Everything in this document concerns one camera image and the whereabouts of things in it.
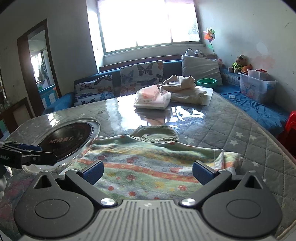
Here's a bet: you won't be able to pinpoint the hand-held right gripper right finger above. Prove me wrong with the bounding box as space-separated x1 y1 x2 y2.
181 160 270 206

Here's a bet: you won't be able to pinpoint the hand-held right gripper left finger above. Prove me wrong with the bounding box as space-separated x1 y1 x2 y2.
30 161 121 207

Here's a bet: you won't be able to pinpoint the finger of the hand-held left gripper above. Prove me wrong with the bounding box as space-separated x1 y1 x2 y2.
0 143 43 152
0 149 58 168

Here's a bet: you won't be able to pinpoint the green floral child's shirt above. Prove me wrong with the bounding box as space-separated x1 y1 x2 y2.
61 125 241 201

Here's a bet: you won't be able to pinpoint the hanging clothes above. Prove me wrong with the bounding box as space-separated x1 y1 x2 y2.
37 65 48 85

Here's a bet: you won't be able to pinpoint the person's left hand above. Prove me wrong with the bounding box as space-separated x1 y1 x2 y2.
0 174 7 198

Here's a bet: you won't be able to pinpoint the low wooden sideboard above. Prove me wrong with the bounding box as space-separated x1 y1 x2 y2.
0 97 35 133

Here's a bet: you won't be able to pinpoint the round black induction cooker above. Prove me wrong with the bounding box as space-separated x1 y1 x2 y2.
22 117 101 173

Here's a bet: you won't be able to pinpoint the blue and white plastic cabinet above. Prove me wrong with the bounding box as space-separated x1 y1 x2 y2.
38 85 58 109

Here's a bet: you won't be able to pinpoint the grey quilted star tablecloth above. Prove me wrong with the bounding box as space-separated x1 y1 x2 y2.
0 89 296 239

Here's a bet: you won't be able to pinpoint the small butterfly print cushion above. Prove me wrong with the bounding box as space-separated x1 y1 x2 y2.
74 92 114 107
74 75 114 93

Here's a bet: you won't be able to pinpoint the white paper sheet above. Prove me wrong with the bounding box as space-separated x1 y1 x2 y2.
195 86 214 106

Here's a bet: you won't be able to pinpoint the blue sofa sheet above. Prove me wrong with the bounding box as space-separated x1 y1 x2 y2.
217 70 292 137

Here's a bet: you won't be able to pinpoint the beige garment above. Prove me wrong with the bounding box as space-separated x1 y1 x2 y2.
159 75 207 104

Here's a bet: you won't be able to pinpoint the green bowl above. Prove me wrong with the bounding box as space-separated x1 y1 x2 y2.
197 78 218 88

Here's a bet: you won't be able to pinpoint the pink and white tissue pack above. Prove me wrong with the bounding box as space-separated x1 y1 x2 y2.
134 85 171 110

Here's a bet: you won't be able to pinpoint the clear plastic storage box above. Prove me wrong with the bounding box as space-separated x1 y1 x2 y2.
238 70 277 104

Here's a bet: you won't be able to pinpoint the red plastic stool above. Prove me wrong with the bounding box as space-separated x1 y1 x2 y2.
277 111 296 158

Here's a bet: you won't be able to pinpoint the grey pillow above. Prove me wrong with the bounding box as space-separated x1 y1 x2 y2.
181 55 223 86

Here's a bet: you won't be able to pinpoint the large butterfly print cushion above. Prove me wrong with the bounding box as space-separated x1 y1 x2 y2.
120 61 164 90

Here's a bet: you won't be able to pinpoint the brown teddy bear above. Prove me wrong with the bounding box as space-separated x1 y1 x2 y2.
228 54 253 74

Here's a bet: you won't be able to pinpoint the white plush toy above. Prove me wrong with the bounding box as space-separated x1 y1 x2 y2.
185 49 207 58

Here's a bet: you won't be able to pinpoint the colourful pinwheel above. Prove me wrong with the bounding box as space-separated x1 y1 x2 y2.
203 28 218 58

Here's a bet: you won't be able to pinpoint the window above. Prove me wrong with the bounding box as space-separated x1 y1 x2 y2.
96 0 201 55

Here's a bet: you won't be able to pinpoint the dark wooden door frame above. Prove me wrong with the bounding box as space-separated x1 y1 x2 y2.
17 19 62 116

